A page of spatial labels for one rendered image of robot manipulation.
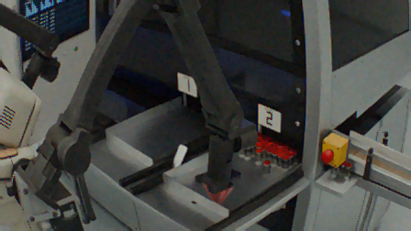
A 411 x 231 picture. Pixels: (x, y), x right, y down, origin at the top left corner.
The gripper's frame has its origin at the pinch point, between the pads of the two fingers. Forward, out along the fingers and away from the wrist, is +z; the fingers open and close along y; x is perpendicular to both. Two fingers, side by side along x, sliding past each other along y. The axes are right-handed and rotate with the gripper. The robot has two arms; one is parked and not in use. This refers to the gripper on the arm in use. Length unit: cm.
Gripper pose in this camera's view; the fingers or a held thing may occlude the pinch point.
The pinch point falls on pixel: (216, 204)
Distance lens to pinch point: 141.3
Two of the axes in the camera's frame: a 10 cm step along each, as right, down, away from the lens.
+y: 7.3, -2.1, 6.5
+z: -0.6, 9.3, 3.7
